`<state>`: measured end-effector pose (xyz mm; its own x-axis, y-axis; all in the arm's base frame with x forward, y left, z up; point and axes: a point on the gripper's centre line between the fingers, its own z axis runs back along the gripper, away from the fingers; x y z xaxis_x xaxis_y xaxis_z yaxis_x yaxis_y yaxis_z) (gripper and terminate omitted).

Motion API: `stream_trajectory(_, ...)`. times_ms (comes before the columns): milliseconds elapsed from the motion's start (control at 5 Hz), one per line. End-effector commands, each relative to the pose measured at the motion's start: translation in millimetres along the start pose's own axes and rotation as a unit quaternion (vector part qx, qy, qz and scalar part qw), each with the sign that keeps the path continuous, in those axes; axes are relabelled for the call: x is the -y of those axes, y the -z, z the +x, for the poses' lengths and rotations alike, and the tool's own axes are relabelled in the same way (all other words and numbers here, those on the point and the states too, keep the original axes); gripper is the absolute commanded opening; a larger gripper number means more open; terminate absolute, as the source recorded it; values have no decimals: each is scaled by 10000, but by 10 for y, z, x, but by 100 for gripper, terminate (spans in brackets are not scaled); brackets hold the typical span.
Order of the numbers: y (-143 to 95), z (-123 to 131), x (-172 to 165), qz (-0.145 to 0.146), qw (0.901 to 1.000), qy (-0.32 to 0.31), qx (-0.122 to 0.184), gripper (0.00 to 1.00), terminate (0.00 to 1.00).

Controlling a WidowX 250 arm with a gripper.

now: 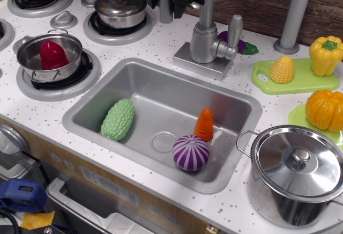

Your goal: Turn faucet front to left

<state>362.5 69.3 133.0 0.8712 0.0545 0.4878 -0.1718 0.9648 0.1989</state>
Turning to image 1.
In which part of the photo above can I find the silver toy faucet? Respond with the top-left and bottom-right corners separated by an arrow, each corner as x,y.
159,0 -> 243,81

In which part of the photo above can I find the small steel pot with lid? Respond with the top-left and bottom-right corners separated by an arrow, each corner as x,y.
94,0 -> 147,29

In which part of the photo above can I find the back right stove burner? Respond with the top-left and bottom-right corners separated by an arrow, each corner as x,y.
83,12 -> 153,46

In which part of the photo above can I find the stove burner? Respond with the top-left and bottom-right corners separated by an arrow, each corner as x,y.
8,0 -> 73,18
0,19 -> 15,51
83,12 -> 153,46
16,49 -> 101,101

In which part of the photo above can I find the purple toy eggplant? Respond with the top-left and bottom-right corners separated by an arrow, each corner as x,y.
218,31 -> 259,55

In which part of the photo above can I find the grey stove knob middle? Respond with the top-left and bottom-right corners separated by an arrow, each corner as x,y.
50,11 -> 78,30

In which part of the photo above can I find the silver toy sink basin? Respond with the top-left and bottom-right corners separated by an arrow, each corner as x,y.
62,58 -> 262,194

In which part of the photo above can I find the front stove burner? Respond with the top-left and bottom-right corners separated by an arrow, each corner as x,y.
16,49 -> 101,101

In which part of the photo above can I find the red toy pepper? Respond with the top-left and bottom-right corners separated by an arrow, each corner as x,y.
40,40 -> 69,70

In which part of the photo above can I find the green toy bitter gourd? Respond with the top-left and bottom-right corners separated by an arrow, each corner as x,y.
101,99 -> 135,141

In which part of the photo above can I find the grey vertical pole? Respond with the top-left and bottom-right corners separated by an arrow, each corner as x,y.
274,0 -> 309,55

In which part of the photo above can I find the back left stove burner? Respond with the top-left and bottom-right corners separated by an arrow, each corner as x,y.
8,0 -> 73,18

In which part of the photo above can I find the orange toy carrot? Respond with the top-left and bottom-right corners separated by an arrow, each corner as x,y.
193,108 -> 214,142

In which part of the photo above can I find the yellow toy corn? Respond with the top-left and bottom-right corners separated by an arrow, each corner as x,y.
269,56 -> 294,84

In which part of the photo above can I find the open steel pot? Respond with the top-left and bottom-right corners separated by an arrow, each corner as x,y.
16,32 -> 83,83

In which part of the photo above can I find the grey stove knob left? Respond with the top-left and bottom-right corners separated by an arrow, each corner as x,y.
12,35 -> 32,54

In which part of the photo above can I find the purple striped toy onion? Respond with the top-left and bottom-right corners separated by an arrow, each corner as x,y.
172,135 -> 210,172

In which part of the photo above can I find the green cutting board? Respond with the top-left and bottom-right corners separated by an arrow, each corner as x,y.
251,58 -> 339,95

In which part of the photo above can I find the far left stove burner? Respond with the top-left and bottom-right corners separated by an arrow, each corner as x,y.
0,19 -> 15,51

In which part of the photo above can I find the yellow toy bell pepper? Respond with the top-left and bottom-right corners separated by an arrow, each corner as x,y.
309,35 -> 342,77

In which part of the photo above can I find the green plastic plate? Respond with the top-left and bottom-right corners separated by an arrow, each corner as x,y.
288,104 -> 343,150

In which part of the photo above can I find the orange toy pumpkin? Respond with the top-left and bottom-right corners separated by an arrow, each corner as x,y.
305,90 -> 342,131

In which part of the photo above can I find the large steel pot with lid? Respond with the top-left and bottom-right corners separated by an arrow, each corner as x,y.
245,125 -> 342,229

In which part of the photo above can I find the blue clamp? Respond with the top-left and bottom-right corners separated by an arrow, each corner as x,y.
1,178 -> 47,213

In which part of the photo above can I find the yellow tape piece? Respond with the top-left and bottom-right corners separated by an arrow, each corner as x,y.
20,211 -> 55,230

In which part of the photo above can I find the toy oven door handle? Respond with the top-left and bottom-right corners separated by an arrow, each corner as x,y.
46,178 -> 155,233

